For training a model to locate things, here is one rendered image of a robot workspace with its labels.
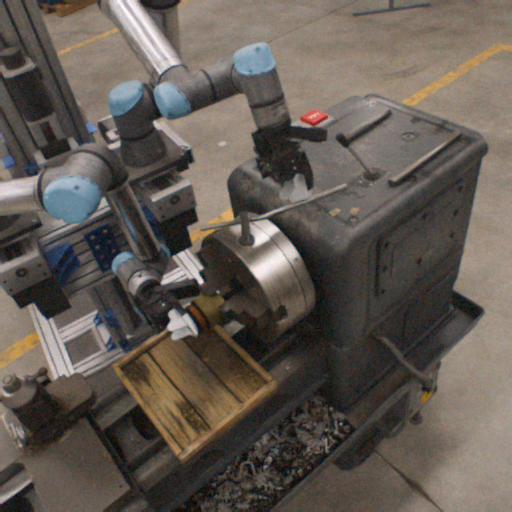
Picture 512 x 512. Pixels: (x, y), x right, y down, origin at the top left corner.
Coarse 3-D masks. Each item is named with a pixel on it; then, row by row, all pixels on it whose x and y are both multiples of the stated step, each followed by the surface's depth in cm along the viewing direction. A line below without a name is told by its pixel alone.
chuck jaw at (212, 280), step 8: (208, 240) 128; (208, 248) 125; (200, 256) 126; (208, 256) 125; (216, 256) 126; (208, 264) 125; (216, 264) 126; (224, 264) 127; (200, 272) 126; (208, 272) 125; (216, 272) 126; (224, 272) 126; (208, 280) 125; (216, 280) 125; (224, 280) 126; (232, 280) 127; (200, 288) 126; (208, 288) 124; (216, 288) 125
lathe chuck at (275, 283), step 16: (224, 240) 120; (256, 240) 119; (224, 256) 124; (240, 256) 116; (256, 256) 117; (272, 256) 118; (240, 272) 121; (256, 272) 115; (272, 272) 117; (288, 272) 118; (224, 288) 137; (256, 288) 118; (272, 288) 116; (288, 288) 118; (272, 304) 117; (288, 304) 119; (304, 304) 123; (272, 320) 121; (288, 320) 122; (272, 336) 127
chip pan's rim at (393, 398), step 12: (456, 300) 182; (468, 300) 177; (456, 312) 180; (468, 312) 180; (480, 312) 174; (444, 324) 177; (432, 336) 175; (420, 348) 172; (432, 360) 162; (408, 384) 158; (324, 396) 163; (396, 396) 159; (336, 408) 160; (384, 408) 158; (372, 420) 156; (360, 432) 154; (348, 444) 152; (336, 456) 151; (324, 468) 149; (276, 504) 137
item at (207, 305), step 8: (200, 296) 125; (208, 296) 123; (216, 296) 125; (192, 304) 124; (200, 304) 122; (208, 304) 122; (216, 304) 124; (192, 312) 121; (200, 312) 122; (208, 312) 122; (216, 312) 123; (200, 320) 121; (208, 320) 122; (216, 320) 123; (200, 328) 122; (208, 328) 126
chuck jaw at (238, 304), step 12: (228, 300) 124; (240, 300) 123; (252, 300) 122; (228, 312) 122; (240, 312) 120; (252, 312) 119; (264, 312) 119; (276, 312) 119; (240, 324) 122; (264, 324) 120
